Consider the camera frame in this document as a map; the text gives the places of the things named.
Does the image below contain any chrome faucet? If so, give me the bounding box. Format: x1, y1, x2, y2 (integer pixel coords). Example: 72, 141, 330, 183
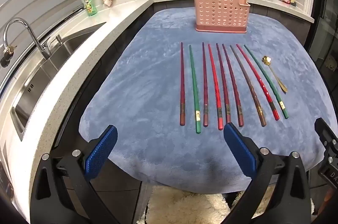
0, 17, 52, 68

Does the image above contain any green chopstick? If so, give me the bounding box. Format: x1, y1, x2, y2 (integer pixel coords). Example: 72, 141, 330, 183
188, 45, 202, 134
243, 45, 289, 119

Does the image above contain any dark glass door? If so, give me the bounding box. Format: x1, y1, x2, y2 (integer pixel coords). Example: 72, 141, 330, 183
304, 0, 338, 98

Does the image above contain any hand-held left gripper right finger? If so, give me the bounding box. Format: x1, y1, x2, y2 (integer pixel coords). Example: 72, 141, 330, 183
223, 122, 312, 224

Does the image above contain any red chopstick with dark tip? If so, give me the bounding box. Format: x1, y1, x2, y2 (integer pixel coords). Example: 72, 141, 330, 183
236, 44, 280, 121

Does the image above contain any white fluffy cushion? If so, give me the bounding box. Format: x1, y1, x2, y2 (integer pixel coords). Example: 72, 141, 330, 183
144, 184, 315, 224

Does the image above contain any stainless steel sink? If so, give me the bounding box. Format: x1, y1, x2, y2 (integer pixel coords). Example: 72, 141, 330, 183
9, 22, 107, 141

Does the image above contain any brown chopstick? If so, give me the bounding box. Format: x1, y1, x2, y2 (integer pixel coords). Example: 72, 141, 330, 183
230, 45, 267, 127

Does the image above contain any blue plush mat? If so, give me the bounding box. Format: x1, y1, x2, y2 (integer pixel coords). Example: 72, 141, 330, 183
79, 8, 330, 186

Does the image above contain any bright red chopstick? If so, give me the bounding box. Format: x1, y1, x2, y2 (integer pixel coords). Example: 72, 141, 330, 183
208, 44, 224, 131

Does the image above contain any gold flower spoon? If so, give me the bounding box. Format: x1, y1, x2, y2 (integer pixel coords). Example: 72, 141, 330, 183
261, 55, 288, 94

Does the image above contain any green dish soap bottle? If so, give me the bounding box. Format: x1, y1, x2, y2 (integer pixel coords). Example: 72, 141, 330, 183
83, 0, 98, 16

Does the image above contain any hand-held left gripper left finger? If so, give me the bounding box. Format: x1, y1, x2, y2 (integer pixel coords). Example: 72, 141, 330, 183
30, 125, 118, 224

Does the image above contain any white kitchen countertop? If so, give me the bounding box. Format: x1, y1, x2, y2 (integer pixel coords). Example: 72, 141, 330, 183
0, 0, 316, 187

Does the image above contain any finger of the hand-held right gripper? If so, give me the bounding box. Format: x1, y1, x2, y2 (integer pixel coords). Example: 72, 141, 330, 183
314, 117, 338, 147

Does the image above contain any pink perforated utensil holder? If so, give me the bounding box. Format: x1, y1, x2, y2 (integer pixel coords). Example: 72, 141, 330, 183
193, 0, 251, 34

